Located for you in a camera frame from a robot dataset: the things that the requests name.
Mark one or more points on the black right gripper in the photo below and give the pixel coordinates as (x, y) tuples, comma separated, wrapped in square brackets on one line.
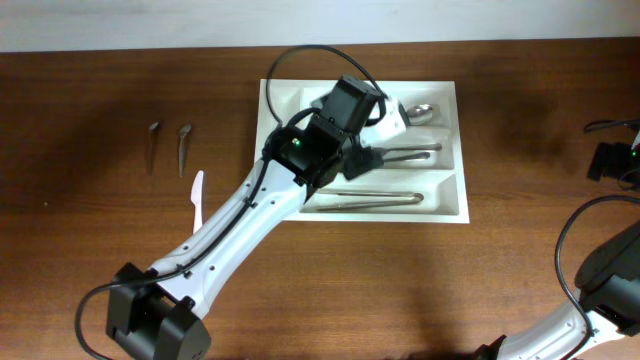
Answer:
[(615, 153)]

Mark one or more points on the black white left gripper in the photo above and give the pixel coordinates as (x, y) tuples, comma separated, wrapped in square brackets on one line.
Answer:
[(365, 160)]

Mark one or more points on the metal fork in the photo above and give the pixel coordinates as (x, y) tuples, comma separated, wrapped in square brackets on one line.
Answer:
[(417, 156), (422, 147)]

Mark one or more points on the dark metal rod utensil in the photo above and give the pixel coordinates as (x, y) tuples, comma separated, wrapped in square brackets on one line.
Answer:
[(369, 199)]

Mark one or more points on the white plastic knife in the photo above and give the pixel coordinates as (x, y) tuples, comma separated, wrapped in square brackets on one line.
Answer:
[(196, 198)]

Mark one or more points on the dark metal knife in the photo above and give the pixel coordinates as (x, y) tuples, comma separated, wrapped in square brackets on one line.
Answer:
[(150, 146), (183, 134)]

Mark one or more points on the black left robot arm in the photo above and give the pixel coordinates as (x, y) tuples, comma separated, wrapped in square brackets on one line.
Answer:
[(159, 313)]

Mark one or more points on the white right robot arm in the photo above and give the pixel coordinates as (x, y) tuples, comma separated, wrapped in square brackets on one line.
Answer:
[(603, 307)]

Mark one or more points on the white plastic cutlery tray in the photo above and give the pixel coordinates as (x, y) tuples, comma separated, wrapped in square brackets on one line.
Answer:
[(440, 178)]

